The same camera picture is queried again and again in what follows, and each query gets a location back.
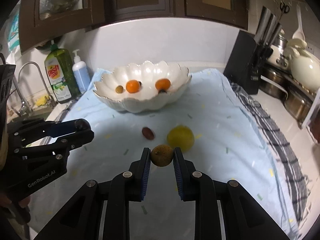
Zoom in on brown round longan fruit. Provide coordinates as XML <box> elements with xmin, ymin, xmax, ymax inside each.
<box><xmin>151</xmin><ymin>145</ymin><xmax>173</xmax><ymax>167</ymax></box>

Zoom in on yellow-green round fruit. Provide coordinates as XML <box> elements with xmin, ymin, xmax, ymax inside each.
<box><xmin>167</xmin><ymin>125</ymin><xmax>195</xmax><ymax>153</ymax></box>

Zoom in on red-brown grape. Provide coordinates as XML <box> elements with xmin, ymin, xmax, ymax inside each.
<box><xmin>142</xmin><ymin>127</ymin><xmax>155</xmax><ymax>140</ymax></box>

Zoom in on small olive green fruit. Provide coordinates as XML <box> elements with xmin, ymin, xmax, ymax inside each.
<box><xmin>115</xmin><ymin>85</ymin><xmax>124</xmax><ymax>94</ymax></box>

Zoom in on orange kumquat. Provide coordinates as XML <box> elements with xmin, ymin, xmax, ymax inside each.
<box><xmin>155</xmin><ymin>78</ymin><xmax>171</xmax><ymax>91</ymax></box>
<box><xmin>126</xmin><ymin>80</ymin><xmax>141</xmax><ymax>94</ymax></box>

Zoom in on chrome kitchen faucet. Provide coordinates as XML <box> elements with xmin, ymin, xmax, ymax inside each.
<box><xmin>10</xmin><ymin>61</ymin><xmax>57</xmax><ymax>118</ymax></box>

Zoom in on yellow sponge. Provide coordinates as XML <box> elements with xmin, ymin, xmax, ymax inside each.
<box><xmin>35</xmin><ymin>95</ymin><xmax>48</xmax><ymax>107</ymax></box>

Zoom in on light blue towel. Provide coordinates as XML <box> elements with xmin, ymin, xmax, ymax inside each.
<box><xmin>31</xmin><ymin>69</ymin><xmax>299</xmax><ymax>239</ymax></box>

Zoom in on green dish soap bottle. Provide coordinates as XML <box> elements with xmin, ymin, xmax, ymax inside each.
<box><xmin>44</xmin><ymin>41</ymin><xmax>80</xmax><ymax>103</ymax></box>

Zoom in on blue pump soap bottle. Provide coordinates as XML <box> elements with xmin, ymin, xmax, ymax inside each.
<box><xmin>72</xmin><ymin>49</ymin><xmax>91</xmax><ymax>94</ymax></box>

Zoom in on white scalloped bowl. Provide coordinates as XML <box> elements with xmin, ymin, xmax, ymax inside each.
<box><xmin>93</xmin><ymin>61</ymin><xmax>192</xmax><ymax>113</ymax></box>

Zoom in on teal plastic package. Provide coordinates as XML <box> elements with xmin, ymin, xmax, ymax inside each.
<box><xmin>7</xmin><ymin>11</ymin><xmax>20</xmax><ymax>52</ymax></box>

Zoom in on checkered dish cloth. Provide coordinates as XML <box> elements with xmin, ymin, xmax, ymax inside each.
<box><xmin>230</xmin><ymin>82</ymin><xmax>309</xmax><ymax>223</ymax></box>

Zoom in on dark wooden cabinet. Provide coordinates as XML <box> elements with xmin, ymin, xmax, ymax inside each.
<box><xmin>19</xmin><ymin>0</ymin><xmax>248</xmax><ymax>53</ymax></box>

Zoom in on stainless steel pots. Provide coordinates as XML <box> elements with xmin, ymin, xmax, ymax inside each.
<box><xmin>259</xmin><ymin>30</ymin><xmax>317</xmax><ymax>123</ymax></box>

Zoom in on black knife block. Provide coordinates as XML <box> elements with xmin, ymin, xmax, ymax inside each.
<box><xmin>223</xmin><ymin>7</ymin><xmax>282</xmax><ymax>95</ymax></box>

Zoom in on cream ceramic teapot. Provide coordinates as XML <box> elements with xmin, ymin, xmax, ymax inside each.
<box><xmin>283</xmin><ymin>38</ymin><xmax>319</xmax><ymax>92</ymax></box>

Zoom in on white hanging spoon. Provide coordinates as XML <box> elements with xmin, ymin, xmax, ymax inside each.
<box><xmin>292</xmin><ymin>4</ymin><xmax>305</xmax><ymax>41</ymax></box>

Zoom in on black scissors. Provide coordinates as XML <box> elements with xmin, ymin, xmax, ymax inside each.
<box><xmin>279</xmin><ymin>1</ymin><xmax>290</xmax><ymax>16</ymax></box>

